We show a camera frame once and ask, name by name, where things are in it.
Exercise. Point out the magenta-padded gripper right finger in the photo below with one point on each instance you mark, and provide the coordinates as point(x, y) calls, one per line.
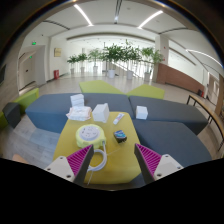
point(165, 165)

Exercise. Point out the green exit sign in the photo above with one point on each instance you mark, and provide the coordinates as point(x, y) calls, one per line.
point(34, 43)

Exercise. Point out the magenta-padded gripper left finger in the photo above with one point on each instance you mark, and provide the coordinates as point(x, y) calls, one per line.
point(61, 166)

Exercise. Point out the small white cube box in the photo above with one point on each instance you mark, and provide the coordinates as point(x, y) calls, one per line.
point(141, 112)

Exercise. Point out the stack of white boxes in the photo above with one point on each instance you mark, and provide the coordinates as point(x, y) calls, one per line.
point(77, 100)

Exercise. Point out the yellow framed wall picture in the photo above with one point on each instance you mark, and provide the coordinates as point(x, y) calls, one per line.
point(57, 52)

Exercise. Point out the wooden bench with black legs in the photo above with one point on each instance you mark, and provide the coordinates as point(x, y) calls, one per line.
point(206, 106)

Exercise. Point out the green sofa seat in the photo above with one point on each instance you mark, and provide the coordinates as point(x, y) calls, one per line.
point(28, 99)

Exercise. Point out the round yellow power strip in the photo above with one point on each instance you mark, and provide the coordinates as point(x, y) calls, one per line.
point(90, 136)

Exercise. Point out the white tissue box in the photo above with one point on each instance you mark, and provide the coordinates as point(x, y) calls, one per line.
point(100, 113)

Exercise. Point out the red fire extinguisher box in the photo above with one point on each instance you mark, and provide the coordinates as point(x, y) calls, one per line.
point(56, 74)

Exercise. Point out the long grey sofa bench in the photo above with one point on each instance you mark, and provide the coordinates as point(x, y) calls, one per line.
point(46, 111)

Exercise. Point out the dark grey ottoman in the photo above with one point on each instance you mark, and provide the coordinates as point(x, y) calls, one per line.
point(11, 115)

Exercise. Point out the group of potted plants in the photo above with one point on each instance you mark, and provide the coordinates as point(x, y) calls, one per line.
point(115, 53)

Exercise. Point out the ceiling light strips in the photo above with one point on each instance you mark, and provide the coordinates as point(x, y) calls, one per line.
point(83, 15)

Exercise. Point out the wooden shelf unit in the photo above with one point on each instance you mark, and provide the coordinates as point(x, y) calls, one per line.
point(220, 96)

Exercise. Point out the green sofa bench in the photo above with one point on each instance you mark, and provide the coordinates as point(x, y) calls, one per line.
point(146, 91)
point(98, 87)

